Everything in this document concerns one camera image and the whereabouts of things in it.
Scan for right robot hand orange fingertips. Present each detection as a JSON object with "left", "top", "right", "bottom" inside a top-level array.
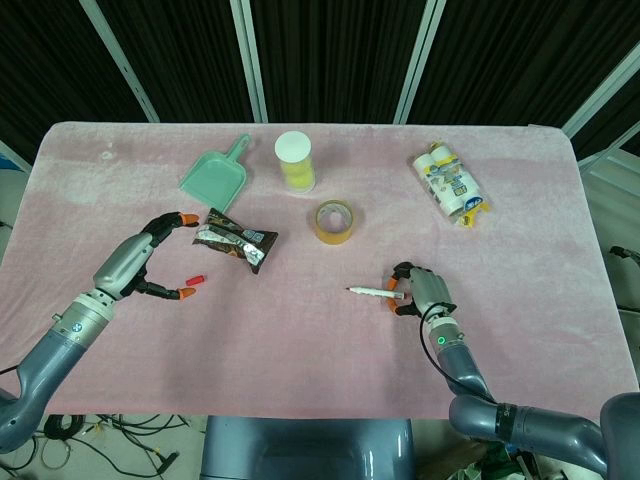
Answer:
[{"left": 383, "top": 260, "right": 458, "bottom": 319}]

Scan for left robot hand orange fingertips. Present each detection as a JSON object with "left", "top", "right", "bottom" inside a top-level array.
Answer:
[{"left": 92, "top": 211, "right": 202, "bottom": 303}]

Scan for white pen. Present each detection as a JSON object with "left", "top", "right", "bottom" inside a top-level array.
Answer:
[{"left": 345, "top": 285, "right": 405, "bottom": 302}]

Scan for brown snack bag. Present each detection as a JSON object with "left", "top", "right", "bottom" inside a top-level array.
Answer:
[{"left": 191, "top": 206, "right": 280, "bottom": 277}]

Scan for white paper roll package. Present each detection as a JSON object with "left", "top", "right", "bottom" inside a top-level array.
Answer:
[{"left": 411, "top": 140, "right": 493, "bottom": 231}]

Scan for pink table cloth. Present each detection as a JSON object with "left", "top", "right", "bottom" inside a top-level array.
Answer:
[{"left": 0, "top": 120, "right": 627, "bottom": 422}]

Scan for teal plastic dustpan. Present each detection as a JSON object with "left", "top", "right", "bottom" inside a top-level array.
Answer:
[{"left": 178, "top": 133, "right": 253, "bottom": 214}]

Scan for yellow adhesive tape roll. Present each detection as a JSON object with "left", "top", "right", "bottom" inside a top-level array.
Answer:
[{"left": 313, "top": 198, "right": 358, "bottom": 246}]

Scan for grey robot torso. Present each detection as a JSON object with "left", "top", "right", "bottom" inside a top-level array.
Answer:
[{"left": 199, "top": 414, "right": 417, "bottom": 480}]

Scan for clear tennis ball tube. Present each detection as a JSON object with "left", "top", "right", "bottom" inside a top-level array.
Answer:
[{"left": 273, "top": 130, "right": 318, "bottom": 194}]

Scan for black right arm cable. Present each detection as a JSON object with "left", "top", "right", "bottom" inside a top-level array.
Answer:
[{"left": 418, "top": 304, "right": 497, "bottom": 402}]

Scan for tangled black floor cables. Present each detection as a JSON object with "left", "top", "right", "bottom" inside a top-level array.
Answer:
[{"left": 39, "top": 412, "right": 195, "bottom": 477}]

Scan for black cable coil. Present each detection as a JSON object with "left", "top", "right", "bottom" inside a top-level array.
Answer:
[{"left": 43, "top": 413, "right": 87, "bottom": 442}]

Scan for white partition post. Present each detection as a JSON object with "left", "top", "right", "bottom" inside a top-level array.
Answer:
[
  {"left": 229, "top": 0, "right": 270, "bottom": 124},
  {"left": 78, "top": 0, "right": 162, "bottom": 124},
  {"left": 559, "top": 43, "right": 640, "bottom": 140},
  {"left": 393, "top": 0, "right": 447, "bottom": 124}
]

